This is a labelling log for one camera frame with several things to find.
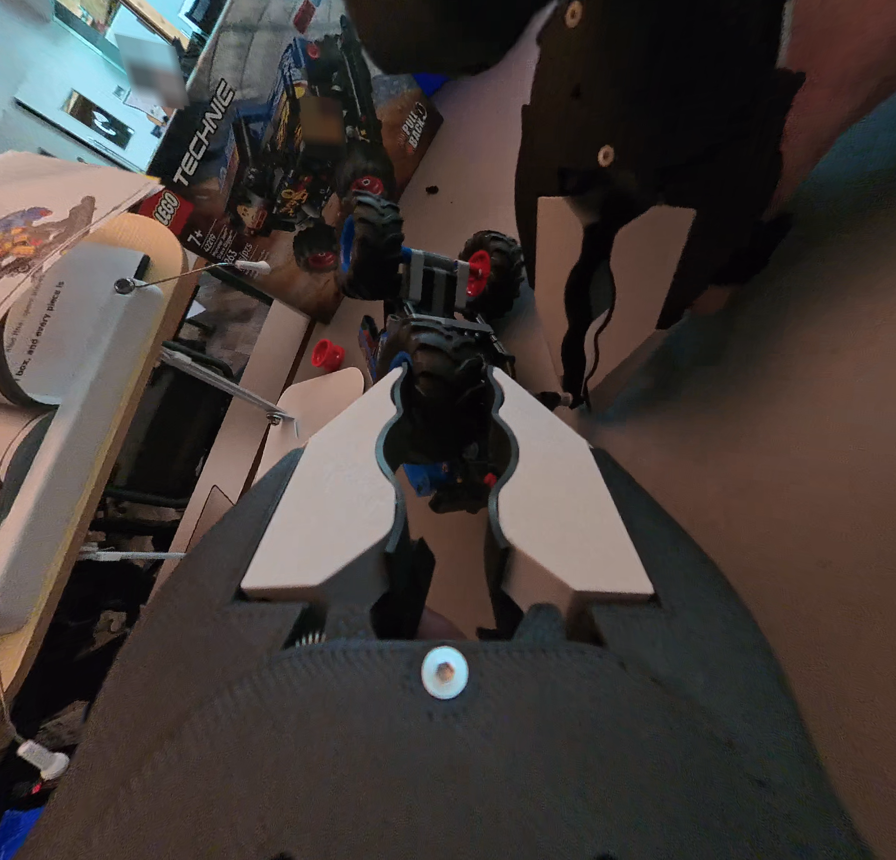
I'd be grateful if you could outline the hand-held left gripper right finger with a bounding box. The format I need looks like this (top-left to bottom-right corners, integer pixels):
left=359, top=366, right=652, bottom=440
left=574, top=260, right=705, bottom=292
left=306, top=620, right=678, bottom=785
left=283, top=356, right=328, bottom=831
left=485, top=365, right=657, bottom=640

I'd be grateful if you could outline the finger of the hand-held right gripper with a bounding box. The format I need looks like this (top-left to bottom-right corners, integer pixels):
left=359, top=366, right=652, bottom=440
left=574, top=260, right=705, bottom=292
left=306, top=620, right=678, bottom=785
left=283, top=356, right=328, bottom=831
left=588, top=204, right=699, bottom=393
left=534, top=197, right=618, bottom=407

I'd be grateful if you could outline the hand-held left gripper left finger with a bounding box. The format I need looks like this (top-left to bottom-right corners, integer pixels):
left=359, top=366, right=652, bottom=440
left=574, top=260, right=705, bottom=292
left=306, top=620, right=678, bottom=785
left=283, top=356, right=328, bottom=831
left=239, top=366, right=436, bottom=640

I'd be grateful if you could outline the Lego monster truck model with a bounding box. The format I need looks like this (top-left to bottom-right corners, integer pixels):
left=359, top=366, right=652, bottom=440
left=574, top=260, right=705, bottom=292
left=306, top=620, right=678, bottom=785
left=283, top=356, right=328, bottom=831
left=293, top=191, right=527, bottom=515

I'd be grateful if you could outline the person's right forearm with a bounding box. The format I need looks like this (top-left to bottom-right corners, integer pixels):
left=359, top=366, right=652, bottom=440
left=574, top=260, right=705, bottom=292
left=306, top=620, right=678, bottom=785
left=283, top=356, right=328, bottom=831
left=773, top=0, right=896, bottom=210

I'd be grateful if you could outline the white flat box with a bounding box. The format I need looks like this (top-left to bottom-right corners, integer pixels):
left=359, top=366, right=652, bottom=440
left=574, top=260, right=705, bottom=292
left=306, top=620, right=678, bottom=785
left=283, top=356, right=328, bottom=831
left=0, top=240, right=165, bottom=637

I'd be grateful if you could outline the light wooden table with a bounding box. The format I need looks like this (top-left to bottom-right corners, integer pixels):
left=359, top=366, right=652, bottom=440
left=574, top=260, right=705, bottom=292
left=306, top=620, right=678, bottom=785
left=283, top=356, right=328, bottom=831
left=0, top=212, right=204, bottom=707

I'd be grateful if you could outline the toy truck cardboard box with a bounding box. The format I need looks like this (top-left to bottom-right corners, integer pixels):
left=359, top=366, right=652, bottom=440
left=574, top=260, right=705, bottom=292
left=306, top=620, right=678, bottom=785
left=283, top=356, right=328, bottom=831
left=136, top=0, right=445, bottom=322

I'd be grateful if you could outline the toy instruction booklet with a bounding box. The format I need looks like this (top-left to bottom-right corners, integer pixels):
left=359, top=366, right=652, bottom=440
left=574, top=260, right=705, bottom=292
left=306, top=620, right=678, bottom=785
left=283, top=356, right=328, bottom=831
left=0, top=151, right=163, bottom=308

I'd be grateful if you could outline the white cable plug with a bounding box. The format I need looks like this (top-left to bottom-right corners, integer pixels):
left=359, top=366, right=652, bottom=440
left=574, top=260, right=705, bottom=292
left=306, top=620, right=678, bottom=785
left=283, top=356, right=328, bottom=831
left=15, top=740, right=72, bottom=782

